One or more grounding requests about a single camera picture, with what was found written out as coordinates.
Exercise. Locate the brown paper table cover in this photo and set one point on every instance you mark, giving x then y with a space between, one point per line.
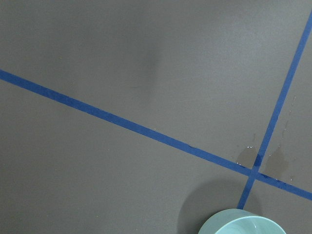
205 72

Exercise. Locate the pale green ceramic bowl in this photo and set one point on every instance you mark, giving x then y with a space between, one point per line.
237 221

